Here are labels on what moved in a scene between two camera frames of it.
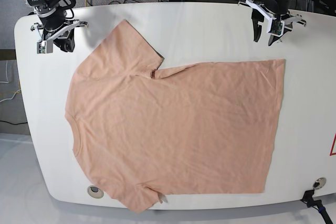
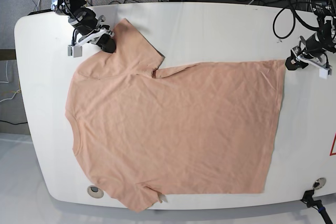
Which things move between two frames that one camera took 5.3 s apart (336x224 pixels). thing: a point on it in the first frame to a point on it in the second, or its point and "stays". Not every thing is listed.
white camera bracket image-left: (45, 45) to (75, 50)
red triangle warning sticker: (332, 153) stays
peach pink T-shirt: (202, 128) stays
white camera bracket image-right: (276, 26) to (325, 71)
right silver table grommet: (319, 183) stays
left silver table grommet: (95, 191) stays
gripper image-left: (51, 19) to (85, 21)
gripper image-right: (276, 4) to (313, 47)
